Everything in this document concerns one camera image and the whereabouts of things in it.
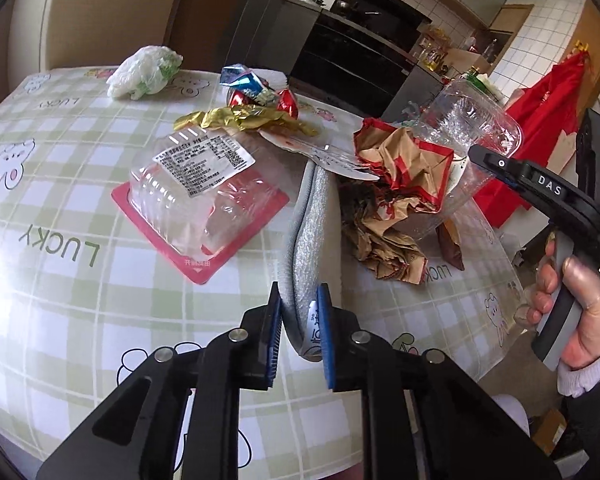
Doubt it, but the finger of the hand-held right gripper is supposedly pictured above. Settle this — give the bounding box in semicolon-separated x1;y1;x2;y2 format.
467;145;600;226

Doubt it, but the grey foam sheet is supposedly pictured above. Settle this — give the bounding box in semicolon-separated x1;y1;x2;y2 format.
286;160;343;361

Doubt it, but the grey kitchen counter cabinet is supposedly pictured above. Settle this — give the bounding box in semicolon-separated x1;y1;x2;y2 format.
225;0;326;76

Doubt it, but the person's right hand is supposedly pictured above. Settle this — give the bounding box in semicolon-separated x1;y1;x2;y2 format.
526;240;600;371

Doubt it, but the beige refrigerator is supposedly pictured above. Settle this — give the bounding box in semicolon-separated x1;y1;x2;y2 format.
7;0;181;91

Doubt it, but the white green plastic bag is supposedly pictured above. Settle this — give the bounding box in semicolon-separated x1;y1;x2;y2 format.
106;46;184;101

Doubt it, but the red apron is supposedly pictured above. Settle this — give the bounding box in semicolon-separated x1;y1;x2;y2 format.
472;52;593;226

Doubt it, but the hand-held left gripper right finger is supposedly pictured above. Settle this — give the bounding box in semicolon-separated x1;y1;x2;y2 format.
316;282;563;480

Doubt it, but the gold foil wrapper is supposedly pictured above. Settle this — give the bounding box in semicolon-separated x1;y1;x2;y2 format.
174;106;321;138

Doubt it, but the red-trimmed crumpled paper bag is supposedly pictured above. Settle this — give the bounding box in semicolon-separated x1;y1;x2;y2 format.
354;117;456;213

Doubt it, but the black oven stove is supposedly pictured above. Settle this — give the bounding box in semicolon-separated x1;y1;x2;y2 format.
290;10;416;106

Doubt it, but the crushed blue can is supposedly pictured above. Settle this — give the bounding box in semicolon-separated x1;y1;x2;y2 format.
221;64;276;106

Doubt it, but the brown crumpled paper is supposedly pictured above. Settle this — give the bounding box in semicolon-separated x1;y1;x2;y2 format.
340;182;428;283

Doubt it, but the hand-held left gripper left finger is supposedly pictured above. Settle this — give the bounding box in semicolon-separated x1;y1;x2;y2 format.
36;281;286;480

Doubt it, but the wooden wall cabinet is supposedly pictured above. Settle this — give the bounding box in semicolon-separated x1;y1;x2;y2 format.
490;4;535;61

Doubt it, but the clear plastic container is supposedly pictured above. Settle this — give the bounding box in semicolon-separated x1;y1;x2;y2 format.
410;77;523;241

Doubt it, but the clear plastic clamshell box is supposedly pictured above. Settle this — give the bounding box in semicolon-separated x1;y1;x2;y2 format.
111;127;291;286

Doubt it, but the person's right forearm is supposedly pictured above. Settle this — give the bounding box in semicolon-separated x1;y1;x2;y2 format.
555;342;600;466

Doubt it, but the crushed red can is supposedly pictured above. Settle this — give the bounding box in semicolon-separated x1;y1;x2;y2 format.
228;87;301;120

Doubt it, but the black range hood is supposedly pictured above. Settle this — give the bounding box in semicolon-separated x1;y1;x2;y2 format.
330;0;431;31

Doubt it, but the cardboard box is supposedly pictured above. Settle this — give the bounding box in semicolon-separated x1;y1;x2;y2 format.
532;409;569;457

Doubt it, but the cluster of condiment bottles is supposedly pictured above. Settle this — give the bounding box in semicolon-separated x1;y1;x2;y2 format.
417;27;453;73

